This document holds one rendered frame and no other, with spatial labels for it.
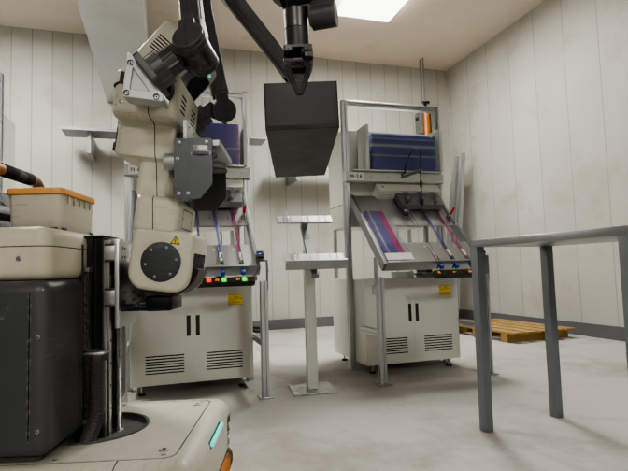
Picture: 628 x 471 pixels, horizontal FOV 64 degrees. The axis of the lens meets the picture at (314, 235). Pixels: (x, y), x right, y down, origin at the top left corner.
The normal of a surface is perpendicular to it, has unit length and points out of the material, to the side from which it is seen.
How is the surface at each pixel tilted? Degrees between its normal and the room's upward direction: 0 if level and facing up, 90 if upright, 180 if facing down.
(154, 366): 90
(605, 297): 90
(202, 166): 90
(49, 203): 92
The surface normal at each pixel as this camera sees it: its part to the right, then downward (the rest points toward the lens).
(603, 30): -0.96, 0.01
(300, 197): 0.29, -0.07
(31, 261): 0.04, -0.07
